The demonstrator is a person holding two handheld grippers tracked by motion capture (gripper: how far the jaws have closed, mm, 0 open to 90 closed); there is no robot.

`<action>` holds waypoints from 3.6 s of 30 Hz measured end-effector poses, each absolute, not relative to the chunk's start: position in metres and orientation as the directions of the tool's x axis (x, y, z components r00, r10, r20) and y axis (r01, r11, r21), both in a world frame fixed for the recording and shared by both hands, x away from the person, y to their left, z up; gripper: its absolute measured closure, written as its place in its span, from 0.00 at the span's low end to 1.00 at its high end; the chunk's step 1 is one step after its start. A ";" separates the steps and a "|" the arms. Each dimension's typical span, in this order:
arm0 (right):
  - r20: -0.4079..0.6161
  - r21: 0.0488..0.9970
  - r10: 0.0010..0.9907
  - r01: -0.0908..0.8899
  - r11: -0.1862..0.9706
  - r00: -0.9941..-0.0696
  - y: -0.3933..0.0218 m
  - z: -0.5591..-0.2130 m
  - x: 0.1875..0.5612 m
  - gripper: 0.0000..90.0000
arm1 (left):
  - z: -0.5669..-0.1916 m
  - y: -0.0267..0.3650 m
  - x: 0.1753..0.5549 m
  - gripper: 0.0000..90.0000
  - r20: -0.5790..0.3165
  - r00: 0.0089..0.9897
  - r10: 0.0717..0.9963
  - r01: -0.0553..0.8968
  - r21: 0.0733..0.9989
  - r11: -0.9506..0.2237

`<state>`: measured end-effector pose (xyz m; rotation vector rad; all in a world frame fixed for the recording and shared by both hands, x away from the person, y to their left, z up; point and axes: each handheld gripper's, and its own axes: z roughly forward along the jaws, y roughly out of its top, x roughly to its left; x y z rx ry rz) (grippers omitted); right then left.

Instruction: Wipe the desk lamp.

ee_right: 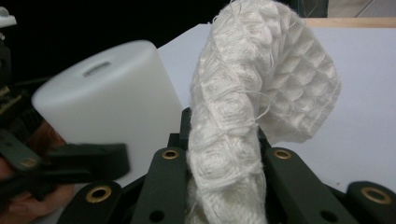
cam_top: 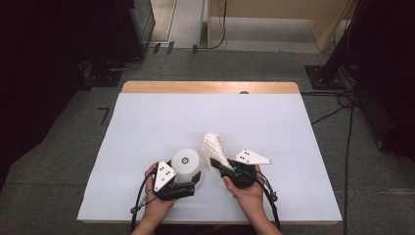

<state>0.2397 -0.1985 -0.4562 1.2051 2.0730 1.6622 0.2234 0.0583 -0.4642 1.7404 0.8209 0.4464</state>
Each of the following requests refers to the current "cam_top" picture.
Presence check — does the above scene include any black metal stand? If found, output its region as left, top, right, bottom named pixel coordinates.
left=304, top=0, right=363, bottom=91

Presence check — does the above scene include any right hand-held gripper cable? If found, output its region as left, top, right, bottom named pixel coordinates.
left=255, top=174, right=283, bottom=233

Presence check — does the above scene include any black cabinet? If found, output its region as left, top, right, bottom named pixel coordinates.
left=118, top=0, right=157, bottom=60

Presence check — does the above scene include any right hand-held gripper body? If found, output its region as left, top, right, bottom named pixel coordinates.
left=226, top=149, right=273, bottom=190

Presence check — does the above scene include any black stand base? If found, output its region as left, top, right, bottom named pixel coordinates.
left=84, top=60, right=123, bottom=88

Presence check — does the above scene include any grey floor cable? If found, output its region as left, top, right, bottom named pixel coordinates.
left=109, top=57, right=144, bottom=72

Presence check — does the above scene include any light wooden desk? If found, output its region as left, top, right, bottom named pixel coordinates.
left=207, top=0, right=355, bottom=53

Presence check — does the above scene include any person's right hand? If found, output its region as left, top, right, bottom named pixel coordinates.
left=223, top=164, right=265, bottom=223

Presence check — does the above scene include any straight black floor cable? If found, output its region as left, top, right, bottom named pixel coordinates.
left=342, top=103, right=355, bottom=235

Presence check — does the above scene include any wooden table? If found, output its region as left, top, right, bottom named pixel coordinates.
left=76, top=80, right=344, bottom=226

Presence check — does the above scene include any white waffle cloth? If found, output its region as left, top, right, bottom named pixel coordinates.
left=197, top=131, right=234, bottom=180

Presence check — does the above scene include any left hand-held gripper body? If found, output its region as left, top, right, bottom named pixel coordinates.
left=152, top=160, right=197, bottom=201

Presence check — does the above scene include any white cylindrical cup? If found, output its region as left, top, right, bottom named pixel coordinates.
left=169, top=148, right=204, bottom=190

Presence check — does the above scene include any black hanging cable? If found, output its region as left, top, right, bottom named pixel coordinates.
left=195, top=0, right=228, bottom=51

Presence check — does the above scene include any looping black floor cable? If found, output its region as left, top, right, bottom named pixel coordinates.
left=300, top=90, right=358, bottom=126

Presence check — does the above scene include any person's left hand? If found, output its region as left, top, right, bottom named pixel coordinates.
left=143, top=162, right=175, bottom=224

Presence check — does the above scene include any white table cover sheet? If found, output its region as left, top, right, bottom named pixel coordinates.
left=76, top=92, right=343, bottom=223

